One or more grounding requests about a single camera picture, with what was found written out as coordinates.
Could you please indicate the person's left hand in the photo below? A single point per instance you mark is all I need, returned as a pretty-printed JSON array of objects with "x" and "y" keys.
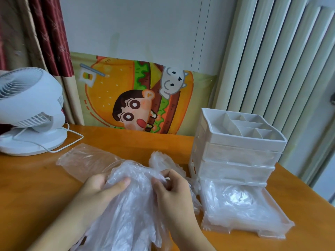
[{"x": 91, "y": 190}]

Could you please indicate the person's right hand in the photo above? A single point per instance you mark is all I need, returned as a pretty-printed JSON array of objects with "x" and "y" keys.
[{"x": 180, "y": 198}]

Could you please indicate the person's left thumb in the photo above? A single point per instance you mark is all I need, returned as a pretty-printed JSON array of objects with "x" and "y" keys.
[{"x": 119, "y": 186}]

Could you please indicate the person's right thumb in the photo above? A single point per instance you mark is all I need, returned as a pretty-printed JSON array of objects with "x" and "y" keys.
[{"x": 158, "y": 186}]

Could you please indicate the person's right forearm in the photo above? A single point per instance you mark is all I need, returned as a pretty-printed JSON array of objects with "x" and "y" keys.
[{"x": 191, "y": 236}]

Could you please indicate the person's left forearm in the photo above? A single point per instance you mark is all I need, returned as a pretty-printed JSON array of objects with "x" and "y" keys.
[{"x": 57, "y": 227}]

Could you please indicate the small crumpled clear plastic bag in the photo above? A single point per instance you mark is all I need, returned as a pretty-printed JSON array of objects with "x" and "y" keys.
[{"x": 163, "y": 160}]

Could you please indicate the flat clear plastic bag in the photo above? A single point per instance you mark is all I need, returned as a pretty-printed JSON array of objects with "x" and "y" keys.
[{"x": 81, "y": 160}]

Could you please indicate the pile of clear plastic bags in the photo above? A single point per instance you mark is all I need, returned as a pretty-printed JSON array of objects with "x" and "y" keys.
[{"x": 235, "y": 203}]

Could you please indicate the white plastic drawer organizer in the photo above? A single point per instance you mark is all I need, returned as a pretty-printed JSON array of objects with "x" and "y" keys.
[{"x": 235, "y": 146}]

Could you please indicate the cartoon burger cloth poster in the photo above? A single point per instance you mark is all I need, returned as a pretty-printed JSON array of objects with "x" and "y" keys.
[{"x": 110, "y": 96}]

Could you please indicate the white desk fan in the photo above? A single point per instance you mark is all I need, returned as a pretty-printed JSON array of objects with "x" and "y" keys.
[{"x": 28, "y": 101}]

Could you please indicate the clear plastic drawer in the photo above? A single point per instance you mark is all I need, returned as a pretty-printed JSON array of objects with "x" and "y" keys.
[{"x": 277, "y": 227}]

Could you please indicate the red and beige curtain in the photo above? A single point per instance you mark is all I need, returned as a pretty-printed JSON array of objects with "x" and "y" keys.
[{"x": 49, "y": 36}]

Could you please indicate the white radiator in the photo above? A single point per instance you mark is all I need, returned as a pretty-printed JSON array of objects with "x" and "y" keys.
[{"x": 277, "y": 62}]

